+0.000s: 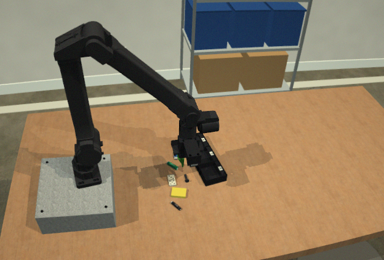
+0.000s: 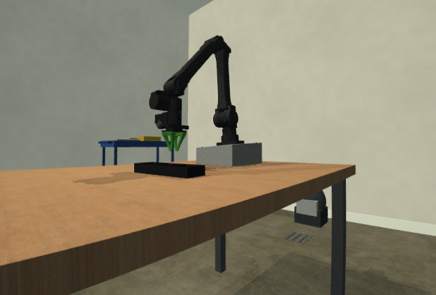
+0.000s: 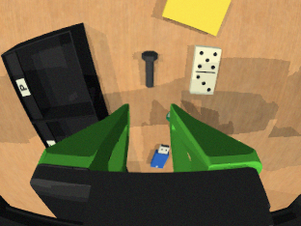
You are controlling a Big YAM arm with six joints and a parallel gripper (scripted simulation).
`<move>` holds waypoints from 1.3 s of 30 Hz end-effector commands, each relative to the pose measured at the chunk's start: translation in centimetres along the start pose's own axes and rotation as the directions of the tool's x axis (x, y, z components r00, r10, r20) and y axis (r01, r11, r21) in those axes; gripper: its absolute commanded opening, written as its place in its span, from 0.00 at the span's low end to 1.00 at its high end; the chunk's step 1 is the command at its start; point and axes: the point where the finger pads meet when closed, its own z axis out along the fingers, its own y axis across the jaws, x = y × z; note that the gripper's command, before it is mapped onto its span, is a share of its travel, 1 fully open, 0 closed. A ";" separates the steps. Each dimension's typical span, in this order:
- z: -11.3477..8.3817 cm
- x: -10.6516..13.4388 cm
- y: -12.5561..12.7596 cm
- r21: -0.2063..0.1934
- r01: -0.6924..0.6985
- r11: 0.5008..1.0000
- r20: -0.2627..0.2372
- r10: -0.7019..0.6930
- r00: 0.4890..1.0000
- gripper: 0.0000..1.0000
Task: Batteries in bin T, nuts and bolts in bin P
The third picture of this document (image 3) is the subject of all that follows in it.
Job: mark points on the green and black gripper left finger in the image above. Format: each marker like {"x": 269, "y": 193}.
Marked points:
{"x": 92, "y": 146}

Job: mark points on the blue usb stick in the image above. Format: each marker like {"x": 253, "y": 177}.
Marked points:
{"x": 160, "y": 156}

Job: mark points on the white domino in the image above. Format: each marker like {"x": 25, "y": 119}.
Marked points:
{"x": 204, "y": 69}

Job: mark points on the black three-compartment bin rack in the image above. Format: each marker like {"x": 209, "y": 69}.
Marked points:
{"x": 58, "y": 93}

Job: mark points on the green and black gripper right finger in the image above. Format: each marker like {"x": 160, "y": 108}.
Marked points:
{"x": 208, "y": 148}

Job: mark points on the black bolt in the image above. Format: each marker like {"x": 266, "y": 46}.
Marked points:
{"x": 149, "y": 57}

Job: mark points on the yellow sticky note pad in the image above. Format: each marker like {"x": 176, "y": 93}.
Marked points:
{"x": 206, "y": 15}

